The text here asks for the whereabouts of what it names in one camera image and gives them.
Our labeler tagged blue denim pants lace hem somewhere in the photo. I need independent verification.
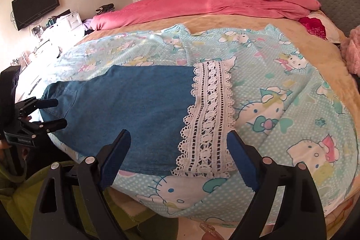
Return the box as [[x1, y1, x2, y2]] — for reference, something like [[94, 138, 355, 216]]
[[41, 58, 235, 178]]

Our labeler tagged white drawer cabinet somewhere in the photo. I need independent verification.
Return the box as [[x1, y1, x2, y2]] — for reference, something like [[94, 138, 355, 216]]
[[50, 11, 84, 36]]

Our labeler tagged Hello Kitty blue sheet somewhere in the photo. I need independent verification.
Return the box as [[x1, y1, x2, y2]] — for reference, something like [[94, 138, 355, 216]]
[[35, 24, 359, 224]]

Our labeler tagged dark clothes pile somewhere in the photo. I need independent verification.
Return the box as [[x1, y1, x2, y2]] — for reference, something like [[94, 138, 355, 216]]
[[95, 3, 115, 15]]

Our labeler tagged pink plush toy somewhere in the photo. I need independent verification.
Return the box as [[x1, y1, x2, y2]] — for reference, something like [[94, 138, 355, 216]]
[[340, 26, 360, 76]]

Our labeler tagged red patterned pillow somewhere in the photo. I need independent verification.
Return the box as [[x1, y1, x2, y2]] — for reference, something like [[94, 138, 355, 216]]
[[298, 17, 327, 40]]

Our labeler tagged pink duvet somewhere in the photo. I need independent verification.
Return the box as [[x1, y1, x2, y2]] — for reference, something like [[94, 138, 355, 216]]
[[90, 0, 321, 30]]

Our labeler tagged black wall television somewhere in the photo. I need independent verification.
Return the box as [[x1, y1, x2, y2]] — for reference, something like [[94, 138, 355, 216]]
[[12, 0, 60, 30]]

